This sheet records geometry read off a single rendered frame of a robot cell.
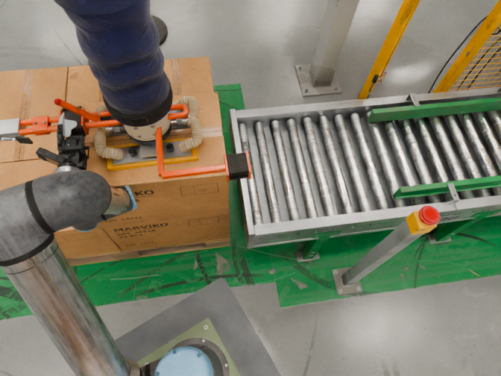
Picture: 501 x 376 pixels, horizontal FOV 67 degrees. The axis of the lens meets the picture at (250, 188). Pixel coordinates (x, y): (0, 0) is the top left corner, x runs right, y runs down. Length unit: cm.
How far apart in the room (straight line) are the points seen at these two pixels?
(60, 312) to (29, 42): 285
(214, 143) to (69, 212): 80
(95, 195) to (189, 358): 51
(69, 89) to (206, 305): 144
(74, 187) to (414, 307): 204
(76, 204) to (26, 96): 162
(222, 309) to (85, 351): 61
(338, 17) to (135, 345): 208
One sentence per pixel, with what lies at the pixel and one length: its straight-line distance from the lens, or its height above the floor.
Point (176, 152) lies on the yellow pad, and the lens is 147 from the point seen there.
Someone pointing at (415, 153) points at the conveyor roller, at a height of 54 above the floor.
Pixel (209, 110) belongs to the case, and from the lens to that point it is 160.
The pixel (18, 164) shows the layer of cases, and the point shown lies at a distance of 218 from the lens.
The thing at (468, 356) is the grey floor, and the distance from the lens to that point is 257.
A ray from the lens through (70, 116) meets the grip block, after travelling 151.
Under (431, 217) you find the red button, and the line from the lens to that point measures 143.
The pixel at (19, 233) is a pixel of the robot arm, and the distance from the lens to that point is 86.
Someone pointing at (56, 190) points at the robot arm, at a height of 153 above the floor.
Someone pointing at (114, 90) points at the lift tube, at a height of 131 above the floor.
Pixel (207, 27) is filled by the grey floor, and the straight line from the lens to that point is 337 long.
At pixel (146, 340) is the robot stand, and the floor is 75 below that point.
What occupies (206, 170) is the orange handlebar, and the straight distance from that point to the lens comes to 129.
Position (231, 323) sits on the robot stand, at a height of 75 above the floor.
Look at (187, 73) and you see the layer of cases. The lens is 228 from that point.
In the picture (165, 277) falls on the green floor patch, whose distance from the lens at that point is 230.
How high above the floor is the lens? 221
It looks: 64 degrees down
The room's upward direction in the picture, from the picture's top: 6 degrees clockwise
